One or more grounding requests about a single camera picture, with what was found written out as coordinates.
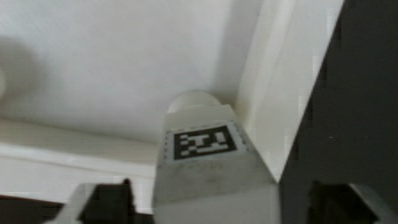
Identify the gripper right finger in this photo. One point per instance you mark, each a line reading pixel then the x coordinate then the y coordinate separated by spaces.
pixel 346 204

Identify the white square table top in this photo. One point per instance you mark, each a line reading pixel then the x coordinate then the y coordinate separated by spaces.
pixel 101 57

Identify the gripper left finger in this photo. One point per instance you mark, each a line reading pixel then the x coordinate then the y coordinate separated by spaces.
pixel 99 205

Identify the white table leg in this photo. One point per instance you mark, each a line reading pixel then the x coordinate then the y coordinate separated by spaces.
pixel 213 184

